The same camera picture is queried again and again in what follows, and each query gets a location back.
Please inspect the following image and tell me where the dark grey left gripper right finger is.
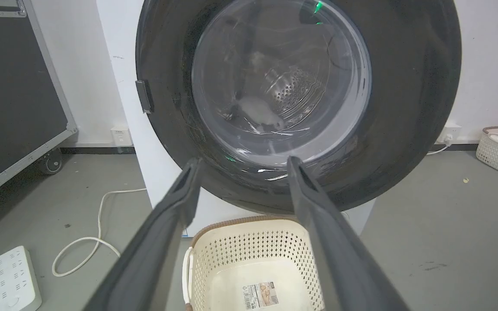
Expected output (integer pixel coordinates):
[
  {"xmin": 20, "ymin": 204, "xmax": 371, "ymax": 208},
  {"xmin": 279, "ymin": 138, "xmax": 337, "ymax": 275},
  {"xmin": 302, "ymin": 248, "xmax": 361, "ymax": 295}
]
[{"xmin": 287, "ymin": 156, "xmax": 409, "ymax": 311}]

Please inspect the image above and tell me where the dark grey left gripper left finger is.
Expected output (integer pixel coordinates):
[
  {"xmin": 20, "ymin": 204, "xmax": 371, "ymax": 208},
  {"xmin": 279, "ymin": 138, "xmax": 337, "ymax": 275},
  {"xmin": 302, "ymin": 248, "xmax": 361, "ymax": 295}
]
[{"xmin": 83, "ymin": 157, "xmax": 203, "ymax": 311}]

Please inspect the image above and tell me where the black round washing machine door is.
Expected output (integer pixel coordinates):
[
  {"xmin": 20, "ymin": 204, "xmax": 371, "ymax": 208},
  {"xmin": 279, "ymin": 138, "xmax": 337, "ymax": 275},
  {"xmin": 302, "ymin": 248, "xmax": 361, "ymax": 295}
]
[{"xmin": 135, "ymin": 0, "xmax": 463, "ymax": 215}]

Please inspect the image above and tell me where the white washing machine body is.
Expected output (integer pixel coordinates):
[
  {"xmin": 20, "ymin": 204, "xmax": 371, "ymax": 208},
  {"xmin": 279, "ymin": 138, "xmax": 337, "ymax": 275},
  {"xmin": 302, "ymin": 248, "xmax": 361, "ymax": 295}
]
[{"xmin": 96, "ymin": 0, "xmax": 377, "ymax": 237}]

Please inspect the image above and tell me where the paper label in basket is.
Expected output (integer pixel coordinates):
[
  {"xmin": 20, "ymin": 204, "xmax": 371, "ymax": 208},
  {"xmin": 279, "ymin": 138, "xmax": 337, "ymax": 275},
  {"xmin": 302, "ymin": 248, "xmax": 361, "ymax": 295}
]
[{"xmin": 243, "ymin": 282, "xmax": 279, "ymax": 310}]

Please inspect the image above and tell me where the cream perforated laundry basket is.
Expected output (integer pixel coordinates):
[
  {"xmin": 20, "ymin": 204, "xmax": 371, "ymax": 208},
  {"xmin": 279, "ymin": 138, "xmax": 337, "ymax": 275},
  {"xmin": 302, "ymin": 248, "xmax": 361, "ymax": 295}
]
[{"xmin": 182, "ymin": 215, "xmax": 326, "ymax": 311}]

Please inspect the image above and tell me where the black caster wheel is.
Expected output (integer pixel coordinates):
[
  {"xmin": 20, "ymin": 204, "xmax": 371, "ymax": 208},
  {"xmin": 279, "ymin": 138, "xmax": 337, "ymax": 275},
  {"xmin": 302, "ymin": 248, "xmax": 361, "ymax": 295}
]
[{"xmin": 38, "ymin": 148, "xmax": 63, "ymax": 175}]

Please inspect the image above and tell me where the white power strip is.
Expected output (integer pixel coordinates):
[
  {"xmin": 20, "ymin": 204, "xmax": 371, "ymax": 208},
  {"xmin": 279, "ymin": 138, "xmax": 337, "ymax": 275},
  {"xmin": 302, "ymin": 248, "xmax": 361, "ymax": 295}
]
[{"xmin": 0, "ymin": 246, "xmax": 42, "ymax": 311}]

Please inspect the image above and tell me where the grey cloth inside drum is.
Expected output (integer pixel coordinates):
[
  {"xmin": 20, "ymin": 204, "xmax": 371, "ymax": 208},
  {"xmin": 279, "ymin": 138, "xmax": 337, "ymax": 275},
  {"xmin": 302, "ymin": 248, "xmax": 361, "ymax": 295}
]
[{"xmin": 237, "ymin": 96, "xmax": 285, "ymax": 133}]

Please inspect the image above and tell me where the black flight case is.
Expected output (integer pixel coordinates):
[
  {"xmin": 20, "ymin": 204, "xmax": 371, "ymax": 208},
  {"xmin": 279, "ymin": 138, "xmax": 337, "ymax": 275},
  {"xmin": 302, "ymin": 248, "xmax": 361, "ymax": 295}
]
[{"xmin": 0, "ymin": 0, "xmax": 78, "ymax": 209}]

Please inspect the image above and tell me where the white power cable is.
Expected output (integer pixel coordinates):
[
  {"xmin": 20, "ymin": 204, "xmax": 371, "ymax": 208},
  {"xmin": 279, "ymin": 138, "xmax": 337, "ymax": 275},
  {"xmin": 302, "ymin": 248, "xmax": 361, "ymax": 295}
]
[{"xmin": 52, "ymin": 188, "xmax": 147, "ymax": 277}]

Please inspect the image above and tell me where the white plug cable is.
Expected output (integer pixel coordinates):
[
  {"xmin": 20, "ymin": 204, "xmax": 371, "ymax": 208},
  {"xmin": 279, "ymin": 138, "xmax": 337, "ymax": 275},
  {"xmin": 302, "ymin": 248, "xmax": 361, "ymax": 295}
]
[{"xmin": 426, "ymin": 139, "xmax": 453, "ymax": 156}]

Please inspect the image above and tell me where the white wall socket with plug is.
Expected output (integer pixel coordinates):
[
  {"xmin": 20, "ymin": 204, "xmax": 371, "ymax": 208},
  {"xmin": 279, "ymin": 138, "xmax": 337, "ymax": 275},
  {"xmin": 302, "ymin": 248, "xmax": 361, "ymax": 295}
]
[{"xmin": 437, "ymin": 123, "xmax": 462, "ymax": 145}]

